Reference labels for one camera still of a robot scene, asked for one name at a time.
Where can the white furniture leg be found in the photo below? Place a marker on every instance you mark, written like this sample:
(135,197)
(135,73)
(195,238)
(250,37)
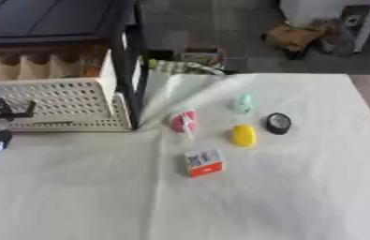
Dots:
(369,23)

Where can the black cabinet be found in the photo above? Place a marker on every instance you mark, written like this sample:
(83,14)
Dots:
(51,22)

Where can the green checked cloth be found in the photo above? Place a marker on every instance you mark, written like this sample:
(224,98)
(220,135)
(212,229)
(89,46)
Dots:
(185,67)

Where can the black tape roll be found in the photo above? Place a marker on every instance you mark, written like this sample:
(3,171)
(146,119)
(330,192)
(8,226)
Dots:
(278,123)

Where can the orange and white small box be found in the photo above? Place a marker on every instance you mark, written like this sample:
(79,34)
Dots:
(203,162)

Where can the pale compartment drawer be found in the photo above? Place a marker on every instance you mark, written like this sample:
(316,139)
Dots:
(56,93)

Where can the small cardboard box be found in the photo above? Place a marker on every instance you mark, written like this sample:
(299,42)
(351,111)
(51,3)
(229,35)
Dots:
(203,56)

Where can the brown crumpled bag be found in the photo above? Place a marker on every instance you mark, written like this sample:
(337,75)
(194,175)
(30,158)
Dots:
(297,37)

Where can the yellow oval toy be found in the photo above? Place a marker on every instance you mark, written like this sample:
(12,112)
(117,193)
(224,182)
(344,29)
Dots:
(244,135)

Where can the pink round toy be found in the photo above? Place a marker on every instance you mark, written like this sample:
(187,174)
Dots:
(183,121)

